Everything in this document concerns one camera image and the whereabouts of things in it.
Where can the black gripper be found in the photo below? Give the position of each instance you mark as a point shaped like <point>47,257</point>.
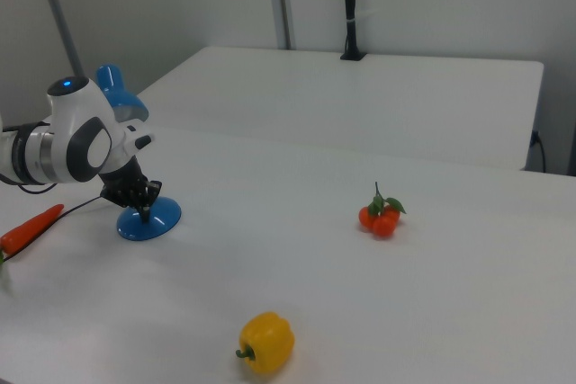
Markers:
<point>128,186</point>

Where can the blue desk lamp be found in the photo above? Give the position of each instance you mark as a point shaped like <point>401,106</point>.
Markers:
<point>155,222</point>

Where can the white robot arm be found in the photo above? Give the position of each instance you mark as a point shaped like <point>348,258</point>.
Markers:
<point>74,141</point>

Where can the orange toy carrot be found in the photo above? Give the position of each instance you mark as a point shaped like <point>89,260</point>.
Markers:
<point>31,227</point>

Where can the yellow toy bell pepper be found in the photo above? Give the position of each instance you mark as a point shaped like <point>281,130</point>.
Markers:
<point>270,341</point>

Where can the toy oranges cluster with leaves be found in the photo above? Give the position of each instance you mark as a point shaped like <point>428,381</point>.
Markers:
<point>382,220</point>

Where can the white side table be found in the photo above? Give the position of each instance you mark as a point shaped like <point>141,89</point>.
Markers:
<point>360,100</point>

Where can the black pole with clamp foot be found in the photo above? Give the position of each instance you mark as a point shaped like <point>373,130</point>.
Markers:
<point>350,6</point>

